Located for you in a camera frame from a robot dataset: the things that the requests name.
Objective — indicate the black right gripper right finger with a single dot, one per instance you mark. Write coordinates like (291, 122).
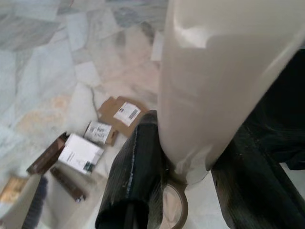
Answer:
(252, 190)

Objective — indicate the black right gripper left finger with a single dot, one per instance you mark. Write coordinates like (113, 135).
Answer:
(133, 181)

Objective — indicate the beige broom purple bristles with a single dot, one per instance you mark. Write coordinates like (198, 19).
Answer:
(21, 210)

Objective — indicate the small cardboard box white label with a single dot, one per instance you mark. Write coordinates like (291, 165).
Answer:
(97, 131)

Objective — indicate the dark brown thin bar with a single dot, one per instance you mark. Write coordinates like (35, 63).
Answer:
(68, 184)

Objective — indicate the flat brown cardboard with label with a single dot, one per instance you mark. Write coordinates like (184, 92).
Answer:
(108, 108)

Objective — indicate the dark brown long box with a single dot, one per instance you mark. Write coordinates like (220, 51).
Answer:
(46, 156)

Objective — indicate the small tan box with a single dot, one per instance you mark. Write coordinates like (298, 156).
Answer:
(12, 189)

